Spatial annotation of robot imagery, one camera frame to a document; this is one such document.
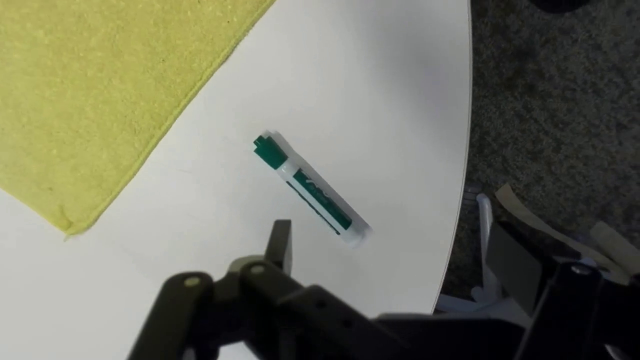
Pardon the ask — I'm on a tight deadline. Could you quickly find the green marker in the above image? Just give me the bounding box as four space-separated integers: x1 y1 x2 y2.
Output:
252 131 375 246

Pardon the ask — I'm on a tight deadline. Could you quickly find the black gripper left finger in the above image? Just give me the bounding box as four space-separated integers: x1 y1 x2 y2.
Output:
127 219 403 360

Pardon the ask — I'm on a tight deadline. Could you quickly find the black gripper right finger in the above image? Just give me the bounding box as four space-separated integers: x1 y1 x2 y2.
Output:
486 219 640 360

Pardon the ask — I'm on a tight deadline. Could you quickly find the yellow towel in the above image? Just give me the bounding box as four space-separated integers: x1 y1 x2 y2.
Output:
0 0 276 238

